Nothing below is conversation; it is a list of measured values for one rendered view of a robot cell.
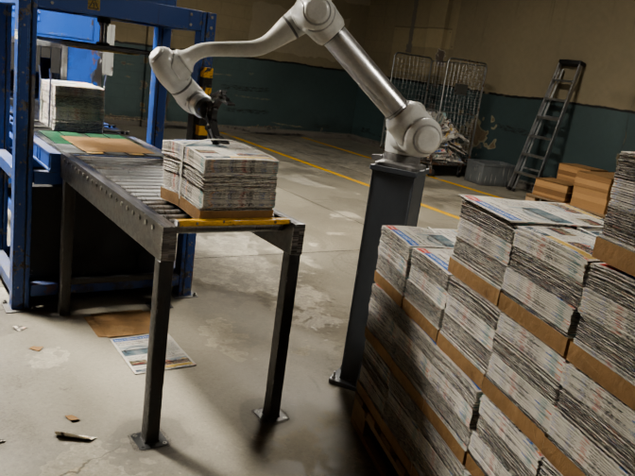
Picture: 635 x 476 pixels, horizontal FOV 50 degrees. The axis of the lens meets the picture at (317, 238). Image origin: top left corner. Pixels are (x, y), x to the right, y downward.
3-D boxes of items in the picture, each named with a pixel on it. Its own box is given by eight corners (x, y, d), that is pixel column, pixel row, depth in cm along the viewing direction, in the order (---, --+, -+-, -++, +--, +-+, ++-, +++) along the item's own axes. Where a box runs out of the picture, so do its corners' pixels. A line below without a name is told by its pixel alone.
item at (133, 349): (197, 365, 303) (197, 364, 303) (134, 375, 287) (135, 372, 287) (166, 333, 332) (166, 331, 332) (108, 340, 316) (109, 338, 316)
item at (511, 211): (565, 206, 204) (566, 202, 204) (631, 231, 178) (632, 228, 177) (456, 196, 193) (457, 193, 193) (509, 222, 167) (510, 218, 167)
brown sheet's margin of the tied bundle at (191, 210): (272, 221, 244) (274, 210, 243) (198, 223, 228) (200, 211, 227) (251, 208, 256) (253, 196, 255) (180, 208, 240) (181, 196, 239)
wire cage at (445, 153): (467, 178, 1026) (489, 62, 984) (426, 177, 980) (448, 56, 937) (414, 162, 1122) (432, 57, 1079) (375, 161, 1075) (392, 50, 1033)
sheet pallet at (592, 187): (646, 227, 817) (659, 181, 803) (606, 229, 771) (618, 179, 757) (563, 203, 912) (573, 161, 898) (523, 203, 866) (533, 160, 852)
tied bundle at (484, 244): (555, 277, 211) (572, 205, 205) (619, 313, 184) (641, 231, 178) (446, 272, 200) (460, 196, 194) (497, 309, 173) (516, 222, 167)
